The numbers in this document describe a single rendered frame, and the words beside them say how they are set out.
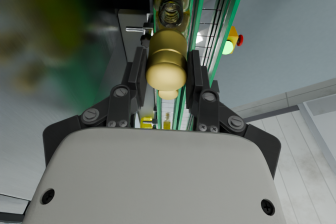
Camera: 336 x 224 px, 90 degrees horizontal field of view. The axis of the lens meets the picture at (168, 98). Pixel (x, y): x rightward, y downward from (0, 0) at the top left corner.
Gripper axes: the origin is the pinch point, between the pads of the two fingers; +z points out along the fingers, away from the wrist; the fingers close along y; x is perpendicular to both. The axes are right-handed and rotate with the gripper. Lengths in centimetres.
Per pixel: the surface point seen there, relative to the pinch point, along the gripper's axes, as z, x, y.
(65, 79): 3.9, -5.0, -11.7
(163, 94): 8.1, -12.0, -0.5
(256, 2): 66, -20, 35
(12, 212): -8.6, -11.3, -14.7
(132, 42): 36.2, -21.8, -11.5
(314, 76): 66, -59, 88
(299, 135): 97, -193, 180
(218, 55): 27.8, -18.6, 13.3
